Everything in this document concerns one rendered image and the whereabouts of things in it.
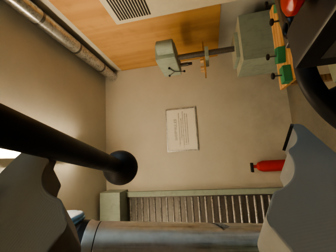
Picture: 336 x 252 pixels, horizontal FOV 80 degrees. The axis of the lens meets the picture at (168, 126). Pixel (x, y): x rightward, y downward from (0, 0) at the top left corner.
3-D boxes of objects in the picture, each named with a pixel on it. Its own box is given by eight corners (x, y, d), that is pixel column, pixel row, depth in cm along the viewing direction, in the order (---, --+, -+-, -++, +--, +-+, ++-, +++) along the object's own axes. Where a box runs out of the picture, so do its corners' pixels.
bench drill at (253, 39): (295, 32, 236) (163, 54, 267) (323, -10, 176) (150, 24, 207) (302, 71, 228) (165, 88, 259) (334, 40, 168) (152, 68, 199)
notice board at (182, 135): (195, 106, 299) (165, 109, 308) (195, 106, 297) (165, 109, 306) (199, 150, 289) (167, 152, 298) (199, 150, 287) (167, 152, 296)
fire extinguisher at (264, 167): (297, 156, 261) (248, 159, 273) (304, 157, 243) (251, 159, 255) (299, 171, 259) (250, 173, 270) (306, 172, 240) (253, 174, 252)
